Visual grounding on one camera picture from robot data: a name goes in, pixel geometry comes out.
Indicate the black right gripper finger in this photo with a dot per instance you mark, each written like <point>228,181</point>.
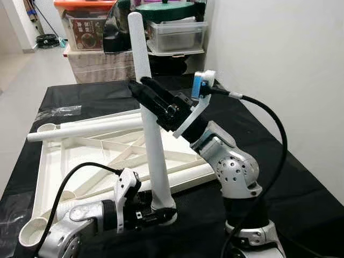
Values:
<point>160,90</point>
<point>145,101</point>

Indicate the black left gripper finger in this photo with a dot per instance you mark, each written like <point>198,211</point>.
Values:
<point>160,216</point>

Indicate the white plastic table leg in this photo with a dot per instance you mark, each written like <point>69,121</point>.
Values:
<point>156,161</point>
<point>80,129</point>

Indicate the white plastic children table top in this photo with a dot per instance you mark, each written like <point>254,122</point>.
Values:
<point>70,161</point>

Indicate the black wok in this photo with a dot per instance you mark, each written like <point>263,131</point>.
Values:
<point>172,63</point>

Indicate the clear plastic storage box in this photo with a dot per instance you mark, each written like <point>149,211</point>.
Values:
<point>177,36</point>

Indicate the black plastic bag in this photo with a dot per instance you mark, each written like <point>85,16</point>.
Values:
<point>115,27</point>

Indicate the dark green round lid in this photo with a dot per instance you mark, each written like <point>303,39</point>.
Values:
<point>166,12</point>

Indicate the clear plastic bag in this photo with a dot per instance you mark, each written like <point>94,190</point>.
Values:
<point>59,113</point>

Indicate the black tablecloth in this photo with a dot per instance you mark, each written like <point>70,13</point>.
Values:
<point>301,215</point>

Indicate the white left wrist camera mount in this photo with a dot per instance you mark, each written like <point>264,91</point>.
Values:
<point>129,183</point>

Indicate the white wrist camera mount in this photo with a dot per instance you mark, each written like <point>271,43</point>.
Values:
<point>129,183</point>
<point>208,78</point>

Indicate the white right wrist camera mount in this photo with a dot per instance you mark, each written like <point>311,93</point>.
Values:
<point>208,78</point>

